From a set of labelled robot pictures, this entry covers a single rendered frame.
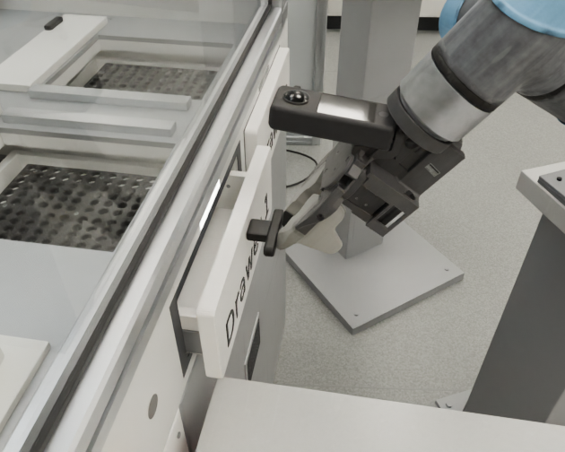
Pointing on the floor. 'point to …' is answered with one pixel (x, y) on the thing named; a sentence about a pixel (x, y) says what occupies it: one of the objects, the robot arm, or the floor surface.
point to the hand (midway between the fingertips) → (282, 226)
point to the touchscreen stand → (393, 63)
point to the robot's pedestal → (538, 324)
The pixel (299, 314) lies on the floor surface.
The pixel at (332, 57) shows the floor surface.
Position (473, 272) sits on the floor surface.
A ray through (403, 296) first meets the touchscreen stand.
